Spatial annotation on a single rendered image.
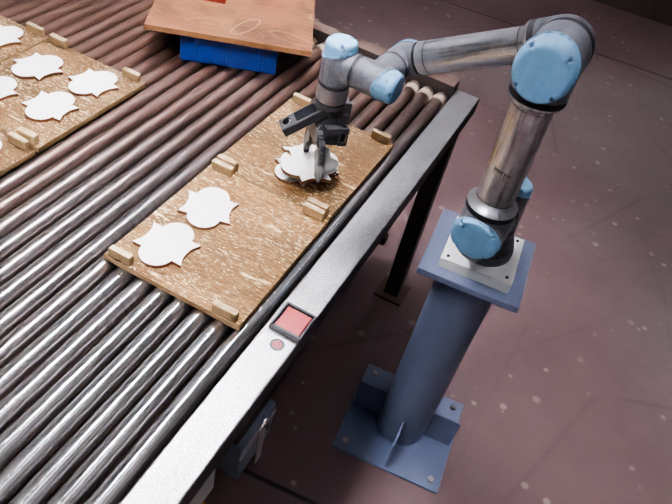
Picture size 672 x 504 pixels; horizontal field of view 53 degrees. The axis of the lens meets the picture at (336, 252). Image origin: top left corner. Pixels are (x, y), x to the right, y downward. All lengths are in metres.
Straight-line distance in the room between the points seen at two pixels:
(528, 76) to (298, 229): 0.65
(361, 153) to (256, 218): 0.42
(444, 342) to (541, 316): 1.13
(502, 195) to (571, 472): 1.38
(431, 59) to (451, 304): 0.66
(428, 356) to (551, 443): 0.79
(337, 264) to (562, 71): 0.67
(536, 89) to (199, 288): 0.79
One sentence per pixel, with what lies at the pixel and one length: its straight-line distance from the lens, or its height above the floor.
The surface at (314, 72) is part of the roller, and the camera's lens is 2.28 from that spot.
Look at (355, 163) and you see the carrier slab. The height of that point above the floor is 0.94.
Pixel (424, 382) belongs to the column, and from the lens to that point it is 2.11.
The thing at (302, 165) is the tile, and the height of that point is 1.00.
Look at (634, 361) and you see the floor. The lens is 3.10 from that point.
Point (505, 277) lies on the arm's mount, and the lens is 1.74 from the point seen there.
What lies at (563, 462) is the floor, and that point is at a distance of 2.64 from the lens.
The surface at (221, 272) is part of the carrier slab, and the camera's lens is 1.51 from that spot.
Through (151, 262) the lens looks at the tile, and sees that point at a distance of 1.51.
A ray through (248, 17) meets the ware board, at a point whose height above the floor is 1.04.
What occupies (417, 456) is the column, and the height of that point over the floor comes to 0.01.
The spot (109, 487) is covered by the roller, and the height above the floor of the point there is 0.92.
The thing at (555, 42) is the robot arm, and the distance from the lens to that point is 1.31.
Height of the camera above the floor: 2.04
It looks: 44 degrees down
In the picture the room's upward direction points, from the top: 14 degrees clockwise
